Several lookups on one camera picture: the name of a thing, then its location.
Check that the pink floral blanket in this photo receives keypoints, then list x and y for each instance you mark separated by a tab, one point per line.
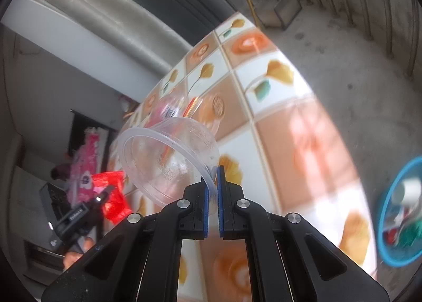
87	170

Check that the person's left hand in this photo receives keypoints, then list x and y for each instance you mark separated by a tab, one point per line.
74	256

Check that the clear pink plastic bag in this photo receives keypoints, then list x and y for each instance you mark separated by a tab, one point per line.
163	112

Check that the white paper cup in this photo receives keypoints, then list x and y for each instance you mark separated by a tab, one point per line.
410	191

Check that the clear plastic container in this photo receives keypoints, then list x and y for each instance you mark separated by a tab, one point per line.
171	163

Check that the black furniture frame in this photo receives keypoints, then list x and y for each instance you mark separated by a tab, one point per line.
80	120

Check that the metal frame box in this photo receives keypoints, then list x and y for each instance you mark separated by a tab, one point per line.
280	13

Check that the teal plastic bag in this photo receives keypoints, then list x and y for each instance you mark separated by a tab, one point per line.
410	236

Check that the red plastic wrapper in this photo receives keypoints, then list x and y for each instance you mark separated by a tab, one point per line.
115	204

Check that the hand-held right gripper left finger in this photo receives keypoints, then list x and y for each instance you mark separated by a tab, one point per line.
206	213

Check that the blue plastic basin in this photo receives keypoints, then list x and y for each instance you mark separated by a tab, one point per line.
384	209

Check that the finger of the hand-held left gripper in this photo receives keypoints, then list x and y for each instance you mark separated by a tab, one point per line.
100	198

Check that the grey curtain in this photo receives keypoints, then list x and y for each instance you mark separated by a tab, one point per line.
99	15

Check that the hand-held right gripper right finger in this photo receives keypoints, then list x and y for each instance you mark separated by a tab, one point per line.
220	209

